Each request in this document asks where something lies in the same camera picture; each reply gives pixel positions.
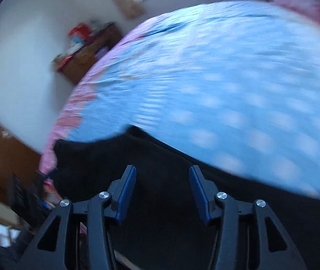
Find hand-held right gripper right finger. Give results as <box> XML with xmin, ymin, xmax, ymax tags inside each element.
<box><xmin>189</xmin><ymin>165</ymin><xmax>308</xmax><ymax>270</ymax></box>

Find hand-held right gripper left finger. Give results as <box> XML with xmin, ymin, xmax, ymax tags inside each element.
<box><xmin>15</xmin><ymin>165</ymin><xmax>137</xmax><ymax>270</ymax></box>

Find black pants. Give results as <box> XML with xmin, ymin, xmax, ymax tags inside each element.
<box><xmin>49</xmin><ymin>126</ymin><xmax>320</xmax><ymax>270</ymax></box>

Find pink bed sheet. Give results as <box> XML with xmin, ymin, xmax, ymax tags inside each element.
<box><xmin>38</xmin><ymin>20</ymin><xmax>155</xmax><ymax>175</ymax></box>

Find blue polka dot blanket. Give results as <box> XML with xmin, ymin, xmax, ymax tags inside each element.
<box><xmin>64</xmin><ymin>0</ymin><xmax>320</xmax><ymax>200</ymax></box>

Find wooden nightstand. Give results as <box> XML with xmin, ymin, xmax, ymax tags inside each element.
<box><xmin>52</xmin><ymin>22</ymin><xmax>122</xmax><ymax>85</ymax></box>

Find pale blue box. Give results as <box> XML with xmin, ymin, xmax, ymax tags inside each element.
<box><xmin>70</xmin><ymin>35</ymin><xmax>87</xmax><ymax>49</ymax></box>

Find red box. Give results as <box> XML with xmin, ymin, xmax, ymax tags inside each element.
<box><xmin>68</xmin><ymin>25</ymin><xmax>91</xmax><ymax>38</ymax></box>

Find pink pillow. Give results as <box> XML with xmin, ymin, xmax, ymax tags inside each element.
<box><xmin>271</xmin><ymin>0</ymin><xmax>320</xmax><ymax>29</ymax></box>

